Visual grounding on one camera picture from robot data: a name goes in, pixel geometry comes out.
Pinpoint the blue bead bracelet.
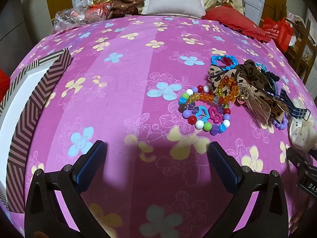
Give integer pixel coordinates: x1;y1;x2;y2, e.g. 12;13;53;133
211;54;240;71

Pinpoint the purple bead bracelet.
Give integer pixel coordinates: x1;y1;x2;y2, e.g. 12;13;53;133
271;116;289;131

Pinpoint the clear plastic bag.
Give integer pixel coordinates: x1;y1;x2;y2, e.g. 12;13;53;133
53;1;99;33

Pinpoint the striped gift box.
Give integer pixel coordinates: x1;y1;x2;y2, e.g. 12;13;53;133
0;48;73;214

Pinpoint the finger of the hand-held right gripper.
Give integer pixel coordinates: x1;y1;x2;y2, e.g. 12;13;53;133
286;147;309;172

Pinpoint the multicolour bead bracelet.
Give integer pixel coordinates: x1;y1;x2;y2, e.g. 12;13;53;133
178;85;232;136

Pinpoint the red plastic bag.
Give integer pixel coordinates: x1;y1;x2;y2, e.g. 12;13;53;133
87;2;112;22

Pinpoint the small colourful bead item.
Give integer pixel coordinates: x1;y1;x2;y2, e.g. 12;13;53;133
256;63;281;98

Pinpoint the blue striped watch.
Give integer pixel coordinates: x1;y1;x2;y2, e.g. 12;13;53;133
279;89;312;121

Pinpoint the wooden chair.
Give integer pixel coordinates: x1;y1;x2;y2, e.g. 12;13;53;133
285;17;317;86

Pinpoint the red felt bag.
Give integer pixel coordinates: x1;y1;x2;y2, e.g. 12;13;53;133
0;69;11;103

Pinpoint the red paper shopping bag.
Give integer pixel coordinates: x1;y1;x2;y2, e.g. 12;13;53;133
262;17;294;53

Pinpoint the leopard print bow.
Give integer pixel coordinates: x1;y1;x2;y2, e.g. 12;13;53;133
207;64;239;99

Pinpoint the brown scrunchie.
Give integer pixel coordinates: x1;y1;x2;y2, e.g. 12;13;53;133
235;59;271;90

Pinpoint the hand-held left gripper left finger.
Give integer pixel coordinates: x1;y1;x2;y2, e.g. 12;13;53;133
24;140;107;238

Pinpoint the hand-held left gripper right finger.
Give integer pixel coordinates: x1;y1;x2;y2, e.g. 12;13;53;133
207;141;289;238

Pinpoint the orange bead bracelet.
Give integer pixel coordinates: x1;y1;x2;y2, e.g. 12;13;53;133
186;77;240;105

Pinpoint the pink floral bedsheet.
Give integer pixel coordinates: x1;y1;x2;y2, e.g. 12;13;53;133
0;15;317;238

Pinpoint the white dotted scrunchie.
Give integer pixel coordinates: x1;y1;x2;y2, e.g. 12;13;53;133
288;99;317;152

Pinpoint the brown ribbon leopard bow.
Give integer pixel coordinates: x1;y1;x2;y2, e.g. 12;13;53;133
236;84;290;127

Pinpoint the red ruffled pillow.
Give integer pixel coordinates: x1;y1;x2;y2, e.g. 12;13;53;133
202;5;272;43

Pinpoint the yellow cap plastic bottle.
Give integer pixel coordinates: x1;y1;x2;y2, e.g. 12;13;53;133
74;0;94;14

